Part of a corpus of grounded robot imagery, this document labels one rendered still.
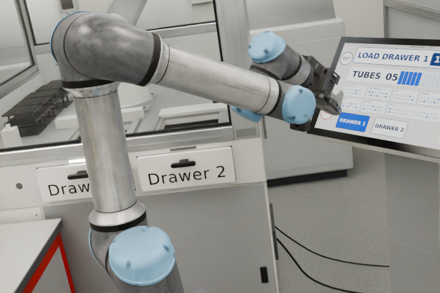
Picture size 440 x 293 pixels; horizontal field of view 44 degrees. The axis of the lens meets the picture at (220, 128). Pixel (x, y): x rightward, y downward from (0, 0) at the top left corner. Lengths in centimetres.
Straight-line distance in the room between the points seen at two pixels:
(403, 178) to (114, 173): 84
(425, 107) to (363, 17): 363
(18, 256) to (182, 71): 88
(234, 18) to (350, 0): 348
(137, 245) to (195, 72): 33
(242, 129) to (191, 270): 51
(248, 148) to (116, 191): 64
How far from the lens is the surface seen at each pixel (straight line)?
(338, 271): 270
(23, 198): 186
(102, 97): 105
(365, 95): 154
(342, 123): 154
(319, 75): 136
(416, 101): 147
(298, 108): 108
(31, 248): 169
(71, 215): 183
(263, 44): 121
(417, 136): 143
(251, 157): 167
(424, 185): 158
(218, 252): 182
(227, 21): 156
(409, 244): 169
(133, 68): 93
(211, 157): 165
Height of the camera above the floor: 151
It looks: 19 degrees down
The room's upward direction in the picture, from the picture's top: 8 degrees counter-clockwise
